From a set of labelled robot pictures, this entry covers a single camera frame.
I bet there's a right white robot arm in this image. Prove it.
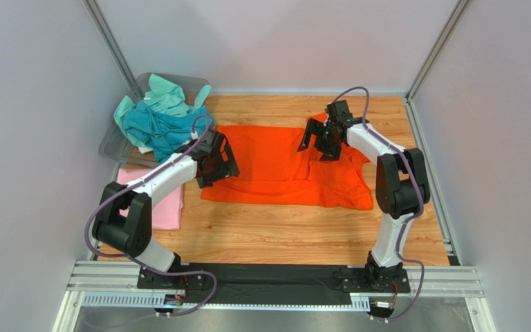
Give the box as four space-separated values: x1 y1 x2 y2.
298 100 431 293

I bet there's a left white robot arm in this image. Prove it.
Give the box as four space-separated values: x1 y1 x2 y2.
87 129 239 289

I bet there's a white cloth in bin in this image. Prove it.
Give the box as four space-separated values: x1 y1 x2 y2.
138 147 153 154

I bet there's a dark teal t shirt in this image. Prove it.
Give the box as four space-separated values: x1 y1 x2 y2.
115 102 216 163

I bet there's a folded pink t shirt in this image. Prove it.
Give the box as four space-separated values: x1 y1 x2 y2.
116 168 184 230

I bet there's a black base cloth strip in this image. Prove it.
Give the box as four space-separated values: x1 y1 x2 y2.
185 264 351 306

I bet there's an orange t shirt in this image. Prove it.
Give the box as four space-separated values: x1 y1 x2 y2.
201 125 373 210

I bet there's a light mint t shirt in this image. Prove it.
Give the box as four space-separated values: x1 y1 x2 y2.
113 73 212 124

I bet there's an aluminium frame rail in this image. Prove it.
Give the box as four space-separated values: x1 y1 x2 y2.
66 261 496 331

